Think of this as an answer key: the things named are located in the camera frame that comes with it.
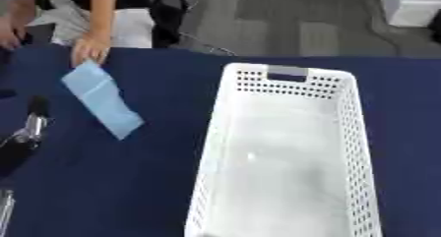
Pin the person's hand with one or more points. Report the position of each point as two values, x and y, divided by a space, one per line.
90 47
10 34

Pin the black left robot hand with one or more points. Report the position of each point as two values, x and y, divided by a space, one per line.
17 152

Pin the light blue packet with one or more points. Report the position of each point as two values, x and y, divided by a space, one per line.
103 100

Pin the person's forearm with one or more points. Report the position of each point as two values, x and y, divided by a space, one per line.
103 8

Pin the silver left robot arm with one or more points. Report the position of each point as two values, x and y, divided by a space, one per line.
4 211

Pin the white box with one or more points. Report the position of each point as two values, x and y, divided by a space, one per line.
410 5

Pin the person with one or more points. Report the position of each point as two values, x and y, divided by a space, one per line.
135 28

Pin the white perforated plastic basket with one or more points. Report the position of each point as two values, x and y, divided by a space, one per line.
275 168

